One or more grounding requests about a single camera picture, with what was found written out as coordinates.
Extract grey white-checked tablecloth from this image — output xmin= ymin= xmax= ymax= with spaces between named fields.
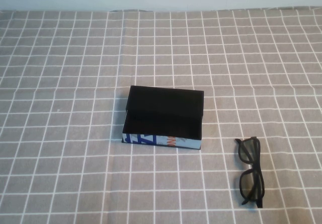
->
xmin=0 ymin=6 xmax=322 ymax=224

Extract black printed glasses case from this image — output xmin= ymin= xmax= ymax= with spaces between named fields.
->
xmin=121 ymin=85 xmax=204 ymax=151

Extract black-framed sunglasses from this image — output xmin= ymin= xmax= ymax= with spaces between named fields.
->
xmin=234 ymin=136 xmax=266 ymax=208

